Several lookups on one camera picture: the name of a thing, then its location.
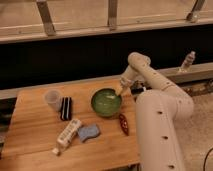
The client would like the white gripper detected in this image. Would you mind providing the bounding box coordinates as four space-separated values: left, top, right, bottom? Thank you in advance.
115 66 138 96

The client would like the green ceramic bowl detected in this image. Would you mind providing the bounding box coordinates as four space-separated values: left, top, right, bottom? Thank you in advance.
91 88 122 118

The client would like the red brown chili pepper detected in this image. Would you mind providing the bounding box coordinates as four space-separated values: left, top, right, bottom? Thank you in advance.
119 114 129 136

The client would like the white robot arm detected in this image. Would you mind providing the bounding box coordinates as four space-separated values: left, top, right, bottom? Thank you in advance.
116 52 194 171

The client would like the blue sponge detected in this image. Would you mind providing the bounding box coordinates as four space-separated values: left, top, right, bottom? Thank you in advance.
77 124 100 142

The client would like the black white striped eraser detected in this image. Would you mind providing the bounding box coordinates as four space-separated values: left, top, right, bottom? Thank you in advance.
60 97 72 121

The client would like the white toothpaste tube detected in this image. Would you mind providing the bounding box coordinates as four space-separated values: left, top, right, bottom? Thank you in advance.
52 119 82 155

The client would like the translucent plastic cup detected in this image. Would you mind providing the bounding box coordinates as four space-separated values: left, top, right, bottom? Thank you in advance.
44 89 62 112

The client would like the clear plastic bottle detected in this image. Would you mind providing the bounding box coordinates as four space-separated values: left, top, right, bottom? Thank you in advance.
178 51 195 73

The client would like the middle metal railing post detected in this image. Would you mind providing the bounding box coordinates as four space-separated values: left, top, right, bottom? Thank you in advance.
107 0 118 30

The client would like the metal railing post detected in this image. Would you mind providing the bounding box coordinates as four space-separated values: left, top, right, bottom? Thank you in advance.
107 0 118 30
36 0 56 36
186 0 205 23

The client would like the right metal railing post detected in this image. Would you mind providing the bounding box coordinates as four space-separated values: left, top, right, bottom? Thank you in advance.
186 0 205 23

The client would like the left metal railing post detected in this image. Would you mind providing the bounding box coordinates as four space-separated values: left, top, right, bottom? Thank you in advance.
36 0 56 36

